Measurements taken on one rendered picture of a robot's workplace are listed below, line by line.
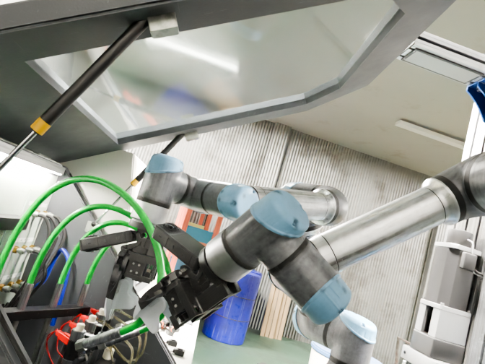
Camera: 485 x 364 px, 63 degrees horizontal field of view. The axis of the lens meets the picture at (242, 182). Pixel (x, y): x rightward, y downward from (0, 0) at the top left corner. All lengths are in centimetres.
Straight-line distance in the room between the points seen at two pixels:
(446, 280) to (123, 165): 95
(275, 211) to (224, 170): 638
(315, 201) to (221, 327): 474
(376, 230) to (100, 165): 86
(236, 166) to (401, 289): 377
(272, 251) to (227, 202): 26
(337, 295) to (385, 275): 724
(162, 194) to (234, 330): 489
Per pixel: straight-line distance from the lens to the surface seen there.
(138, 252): 87
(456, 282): 111
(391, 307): 796
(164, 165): 85
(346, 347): 128
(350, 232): 72
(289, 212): 53
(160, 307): 69
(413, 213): 76
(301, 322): 137
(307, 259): 56
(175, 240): 66
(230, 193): 78
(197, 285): 65
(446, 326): 111
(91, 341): 81
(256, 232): 54
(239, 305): 559
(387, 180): 784
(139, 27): 62
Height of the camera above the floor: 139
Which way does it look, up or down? 8 degrees up
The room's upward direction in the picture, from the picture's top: 17 degrees clockwise
